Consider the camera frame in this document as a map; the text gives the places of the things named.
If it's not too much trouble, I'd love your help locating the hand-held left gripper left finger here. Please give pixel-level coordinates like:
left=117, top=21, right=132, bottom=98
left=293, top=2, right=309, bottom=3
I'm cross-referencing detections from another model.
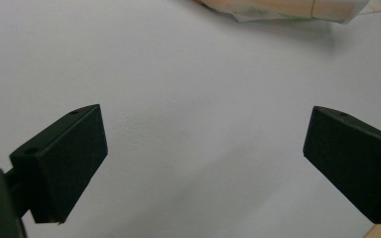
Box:
left=9, top=103, right=109, bottom=225

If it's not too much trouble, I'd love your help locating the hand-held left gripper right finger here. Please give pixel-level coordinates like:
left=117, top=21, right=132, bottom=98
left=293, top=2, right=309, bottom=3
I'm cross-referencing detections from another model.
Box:
left=303, top=105, right=381, bottom=226

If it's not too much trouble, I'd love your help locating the leaf-print white cloth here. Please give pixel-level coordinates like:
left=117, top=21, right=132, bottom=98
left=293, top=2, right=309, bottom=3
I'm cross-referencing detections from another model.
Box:
left=194, top=0, right=381, bottom=25

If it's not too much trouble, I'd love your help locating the white table mat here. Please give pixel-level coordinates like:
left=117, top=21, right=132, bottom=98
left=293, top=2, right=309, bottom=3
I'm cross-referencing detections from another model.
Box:
left=0, top=0, right=381, bottom=238

